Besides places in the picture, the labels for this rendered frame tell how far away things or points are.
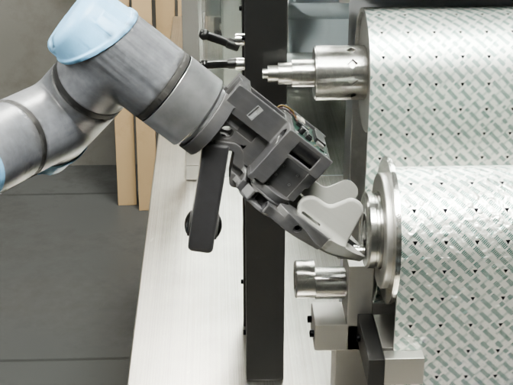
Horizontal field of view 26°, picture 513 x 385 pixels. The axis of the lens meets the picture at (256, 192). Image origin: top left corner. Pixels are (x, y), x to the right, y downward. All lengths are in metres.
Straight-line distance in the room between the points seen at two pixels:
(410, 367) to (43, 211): 3.22
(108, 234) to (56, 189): 0.48
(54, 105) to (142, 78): 0.09
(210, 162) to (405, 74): 0.30
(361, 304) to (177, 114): 0.30
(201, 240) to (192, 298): 0.64
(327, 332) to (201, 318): 0.51
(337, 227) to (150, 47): 0.25
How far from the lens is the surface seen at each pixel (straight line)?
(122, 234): 4.01
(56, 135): 1.02
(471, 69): 1.26
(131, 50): 0.99
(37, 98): 1.03
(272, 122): 1.03
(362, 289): 1.15
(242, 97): 1.02
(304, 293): 1.16
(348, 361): 1.20
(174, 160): 2.22
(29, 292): 3.67
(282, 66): 1.30
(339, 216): 1.06
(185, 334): 1.61
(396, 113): 1.26
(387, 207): 1.06
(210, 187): 1.05
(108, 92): 1.01
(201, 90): 1.01
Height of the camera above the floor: 1.73
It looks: 24 degrees down
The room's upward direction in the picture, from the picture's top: straight up
